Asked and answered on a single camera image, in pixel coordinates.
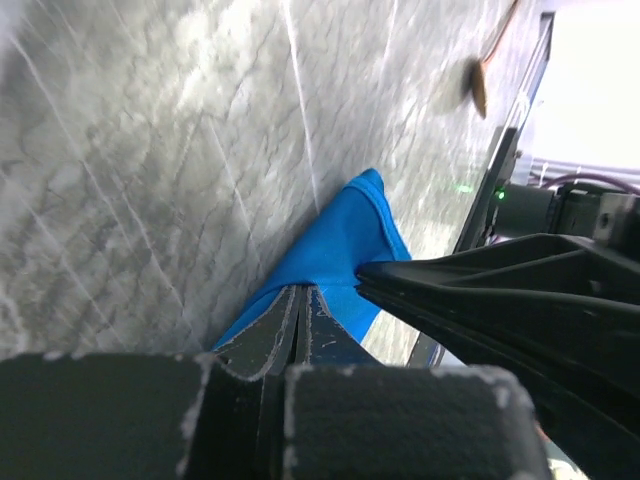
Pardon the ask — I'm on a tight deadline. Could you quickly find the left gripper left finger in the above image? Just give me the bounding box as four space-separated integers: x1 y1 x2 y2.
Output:
1 287 300 479

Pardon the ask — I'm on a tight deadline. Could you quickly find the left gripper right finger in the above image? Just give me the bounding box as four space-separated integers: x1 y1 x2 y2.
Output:
281 287 550 479

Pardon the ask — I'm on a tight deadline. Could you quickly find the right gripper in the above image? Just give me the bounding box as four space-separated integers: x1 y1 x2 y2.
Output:
357 180 639 479

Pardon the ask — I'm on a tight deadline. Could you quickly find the blue cloth napkin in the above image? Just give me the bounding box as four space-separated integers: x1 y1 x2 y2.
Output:
215 169 411 347

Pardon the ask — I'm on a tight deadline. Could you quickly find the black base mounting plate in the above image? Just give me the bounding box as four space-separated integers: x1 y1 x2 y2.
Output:
407 127 520 367

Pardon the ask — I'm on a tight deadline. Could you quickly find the wooden spoon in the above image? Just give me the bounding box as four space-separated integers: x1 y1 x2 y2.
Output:
468 0 521 120

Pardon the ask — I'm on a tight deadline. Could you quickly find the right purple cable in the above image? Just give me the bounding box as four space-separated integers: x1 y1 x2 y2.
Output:
542 172 640 194

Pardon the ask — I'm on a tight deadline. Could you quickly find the aluminium rail frame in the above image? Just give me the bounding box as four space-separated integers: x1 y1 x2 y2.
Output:
505 11 555 132

